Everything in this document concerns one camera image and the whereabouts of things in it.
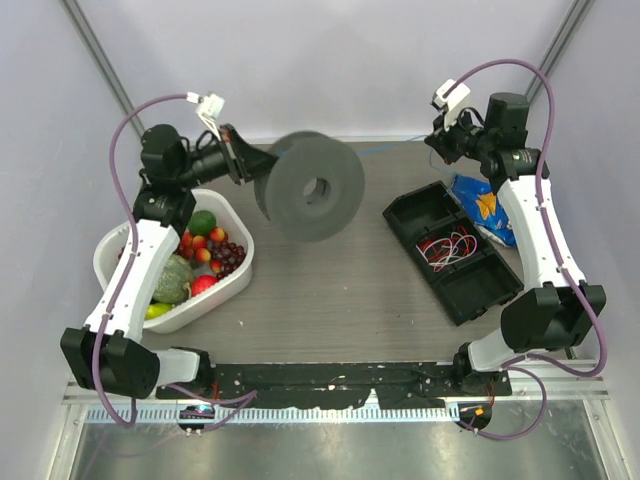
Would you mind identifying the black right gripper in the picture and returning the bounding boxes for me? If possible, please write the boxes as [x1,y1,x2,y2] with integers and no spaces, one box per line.
[425,104,494,166]

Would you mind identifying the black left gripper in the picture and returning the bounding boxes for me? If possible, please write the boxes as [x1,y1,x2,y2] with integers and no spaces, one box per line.
[175,123,283,189]

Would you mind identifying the blue cable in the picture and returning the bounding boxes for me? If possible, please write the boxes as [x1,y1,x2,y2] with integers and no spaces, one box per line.
[349,133,459,174]

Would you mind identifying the grey perforated cable spool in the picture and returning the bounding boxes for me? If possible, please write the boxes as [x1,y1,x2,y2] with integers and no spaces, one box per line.
[254,131,365,242]

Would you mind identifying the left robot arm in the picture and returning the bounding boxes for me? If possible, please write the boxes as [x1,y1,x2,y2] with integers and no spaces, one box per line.
[60,124,277,399]

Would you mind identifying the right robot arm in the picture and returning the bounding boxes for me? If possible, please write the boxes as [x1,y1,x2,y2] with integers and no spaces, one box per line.
[425,84,606,395]

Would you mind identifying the white plastic fruit basket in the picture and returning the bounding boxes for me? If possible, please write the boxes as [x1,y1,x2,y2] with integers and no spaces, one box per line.
[93,189,255,334]

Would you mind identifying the blue Doritos chip bag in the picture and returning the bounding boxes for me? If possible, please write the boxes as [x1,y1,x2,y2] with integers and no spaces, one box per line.
[450,174,517,248]

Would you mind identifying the green lime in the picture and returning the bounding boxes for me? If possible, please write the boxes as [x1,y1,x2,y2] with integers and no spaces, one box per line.
[187,210,217,237]

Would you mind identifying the small peach fruits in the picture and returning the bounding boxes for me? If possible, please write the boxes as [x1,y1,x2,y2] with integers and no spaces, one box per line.
[176,227,229,274]

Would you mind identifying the red apple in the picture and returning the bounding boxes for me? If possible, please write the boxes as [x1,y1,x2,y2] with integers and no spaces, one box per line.
[191,275,218,297]

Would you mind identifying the black compartment tray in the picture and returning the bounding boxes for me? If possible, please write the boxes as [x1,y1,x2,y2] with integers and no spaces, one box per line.
[383,181,523,326]

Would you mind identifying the green striped melon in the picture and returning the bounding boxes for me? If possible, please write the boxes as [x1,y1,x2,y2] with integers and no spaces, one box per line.
[152,254,195,305]

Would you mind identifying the yellow green fruit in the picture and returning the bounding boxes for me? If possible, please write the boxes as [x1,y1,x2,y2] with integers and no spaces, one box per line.
[145,302,174,321]

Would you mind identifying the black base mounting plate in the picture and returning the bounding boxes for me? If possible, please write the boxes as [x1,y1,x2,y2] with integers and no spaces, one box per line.
[156,362,512,410]

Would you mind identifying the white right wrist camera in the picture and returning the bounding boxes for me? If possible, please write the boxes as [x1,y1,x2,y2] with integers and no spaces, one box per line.
[431,79,471,131]

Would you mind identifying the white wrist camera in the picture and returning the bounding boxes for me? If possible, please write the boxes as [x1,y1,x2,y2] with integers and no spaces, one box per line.
[186,92,225,140]
[431,79,471,131]

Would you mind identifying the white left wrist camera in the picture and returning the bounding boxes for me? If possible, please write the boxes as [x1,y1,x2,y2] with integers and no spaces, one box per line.
[186,92,225,140]

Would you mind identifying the red wire bundle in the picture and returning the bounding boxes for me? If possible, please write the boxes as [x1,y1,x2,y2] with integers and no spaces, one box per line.
[417,225,479,266]

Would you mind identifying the white wire bundle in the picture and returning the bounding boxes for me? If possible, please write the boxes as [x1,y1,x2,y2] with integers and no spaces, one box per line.
[422,229,476,274]

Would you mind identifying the aluminium frame post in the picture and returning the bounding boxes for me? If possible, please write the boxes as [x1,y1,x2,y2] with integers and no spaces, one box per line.
[500,0,594,149]
[58,0,134,114]

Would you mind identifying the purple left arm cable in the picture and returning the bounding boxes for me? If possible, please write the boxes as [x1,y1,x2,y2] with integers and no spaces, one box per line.
[92,93,258,433]

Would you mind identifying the left aluminium frame post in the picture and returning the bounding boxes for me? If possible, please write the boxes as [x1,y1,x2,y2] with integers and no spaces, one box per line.
[58,0,134,114]

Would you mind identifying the white slotted cable duct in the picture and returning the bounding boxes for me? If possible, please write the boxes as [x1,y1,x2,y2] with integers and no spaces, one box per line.
[85,402,461,424]

